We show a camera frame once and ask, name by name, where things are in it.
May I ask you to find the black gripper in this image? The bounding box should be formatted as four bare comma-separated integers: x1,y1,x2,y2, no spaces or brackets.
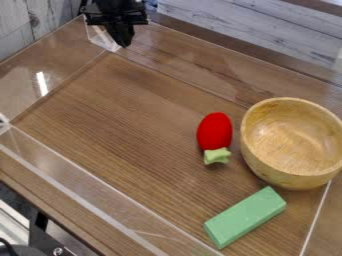
79,0,148,48

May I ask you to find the red plush strawberry toy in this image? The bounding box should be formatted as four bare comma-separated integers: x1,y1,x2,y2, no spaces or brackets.
196,112,232,165

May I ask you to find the wooden bowl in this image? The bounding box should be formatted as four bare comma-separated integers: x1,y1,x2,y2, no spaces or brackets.
240,97,342,190

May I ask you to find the black table leg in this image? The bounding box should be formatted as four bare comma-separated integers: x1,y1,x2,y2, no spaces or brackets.
35,212,48,231

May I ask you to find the green rectangular block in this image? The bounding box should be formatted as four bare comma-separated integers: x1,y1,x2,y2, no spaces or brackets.
203,186,287,249

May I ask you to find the clear acrylic corner bracket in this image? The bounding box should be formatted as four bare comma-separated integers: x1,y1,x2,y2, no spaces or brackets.
83,13,129,52

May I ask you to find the clear acrylic tray wall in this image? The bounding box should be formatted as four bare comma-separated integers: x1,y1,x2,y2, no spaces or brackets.
0,19,342,256

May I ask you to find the black metal bracket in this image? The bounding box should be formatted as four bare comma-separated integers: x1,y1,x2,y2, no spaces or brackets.
28,225,77,256

